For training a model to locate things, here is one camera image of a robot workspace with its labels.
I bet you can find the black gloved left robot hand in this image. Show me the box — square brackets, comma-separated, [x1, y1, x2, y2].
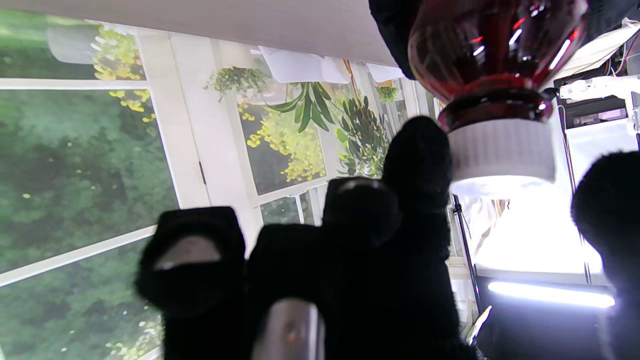
[368, 0, 422, 81]

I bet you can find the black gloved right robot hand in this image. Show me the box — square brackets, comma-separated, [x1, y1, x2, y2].
[134, 116, 640, 360]

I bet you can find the red translucent sample bottle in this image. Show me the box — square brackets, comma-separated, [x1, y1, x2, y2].
[407, 0, 589, 133]

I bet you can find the white ribbed bottle cap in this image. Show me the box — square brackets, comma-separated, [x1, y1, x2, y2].
[446, 117, 557, 197]

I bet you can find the small bush in orange pot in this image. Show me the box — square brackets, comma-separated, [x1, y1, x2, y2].
[375, 85, 402, 104]

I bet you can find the black stand pole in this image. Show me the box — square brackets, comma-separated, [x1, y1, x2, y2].
[451, 195, 482, 313]

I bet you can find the white rectangular planter box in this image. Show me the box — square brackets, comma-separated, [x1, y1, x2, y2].
[259, 46, 352, 85]

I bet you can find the tall leafy potted tree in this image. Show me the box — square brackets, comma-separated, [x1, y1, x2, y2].
[334, 95, 392, 179]

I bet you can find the broad-leaf green plant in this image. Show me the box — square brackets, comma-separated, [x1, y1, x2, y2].
[266, 81, 337, 134]

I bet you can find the bright ceiling light panel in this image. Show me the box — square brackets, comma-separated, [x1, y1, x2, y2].
[486, 280, 617, 310]

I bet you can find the small flowering plant white pot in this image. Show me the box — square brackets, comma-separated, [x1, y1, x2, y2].
[203, 66, 272, 105]

